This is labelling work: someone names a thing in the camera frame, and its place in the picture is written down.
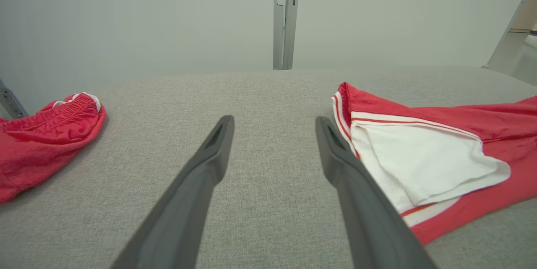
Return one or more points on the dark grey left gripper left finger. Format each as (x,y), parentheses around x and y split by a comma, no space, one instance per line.
(180,210)

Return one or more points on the red shorts with white trim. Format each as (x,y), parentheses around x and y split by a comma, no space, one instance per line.
(37,147)

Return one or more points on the grey vertical metal post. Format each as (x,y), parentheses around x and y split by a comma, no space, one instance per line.
(280,30)

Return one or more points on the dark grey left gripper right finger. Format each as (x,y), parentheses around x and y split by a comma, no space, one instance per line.
(369,218)

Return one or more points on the grey perforated metal bracket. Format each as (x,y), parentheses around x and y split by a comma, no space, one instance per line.
(10,103)

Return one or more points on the grey slanted metal frame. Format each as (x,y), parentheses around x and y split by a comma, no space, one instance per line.
(512,55)

